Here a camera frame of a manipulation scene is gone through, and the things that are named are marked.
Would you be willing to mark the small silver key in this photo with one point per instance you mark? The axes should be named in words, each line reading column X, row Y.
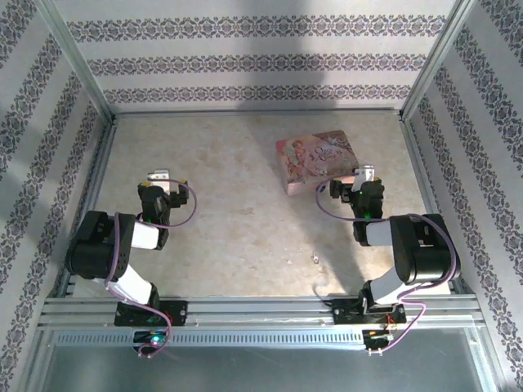
column 315, row 257

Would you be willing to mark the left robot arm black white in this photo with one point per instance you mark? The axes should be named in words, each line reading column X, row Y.
column 135, row 281

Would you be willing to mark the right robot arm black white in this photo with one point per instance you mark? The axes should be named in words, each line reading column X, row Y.
column 429, row 253

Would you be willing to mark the grey metal panel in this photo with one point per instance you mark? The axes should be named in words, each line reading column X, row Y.
column 261, row 369

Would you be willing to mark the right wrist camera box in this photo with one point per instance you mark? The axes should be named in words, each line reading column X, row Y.
column 364, row 173

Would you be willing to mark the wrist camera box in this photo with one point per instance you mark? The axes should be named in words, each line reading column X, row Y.
column 364, row 173
column 159, row 176

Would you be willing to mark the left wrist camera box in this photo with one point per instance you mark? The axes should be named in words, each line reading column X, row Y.
column 159, row 176

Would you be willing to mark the aluminium rail along patterned wall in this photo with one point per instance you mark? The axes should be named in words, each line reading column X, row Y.
column 98, row 179
column 253, row 112
column 425, row 179

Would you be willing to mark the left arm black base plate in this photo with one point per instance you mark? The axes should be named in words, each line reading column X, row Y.
column 180, row 312

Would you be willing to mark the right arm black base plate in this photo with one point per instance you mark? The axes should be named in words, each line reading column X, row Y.
column 343, row 312

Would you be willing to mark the aluminium rail under arm bases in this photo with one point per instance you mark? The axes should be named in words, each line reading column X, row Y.
column 261, row 310

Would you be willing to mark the aluminium corner post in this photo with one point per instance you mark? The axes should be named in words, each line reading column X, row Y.
column 77, row 53
column 437, row 53

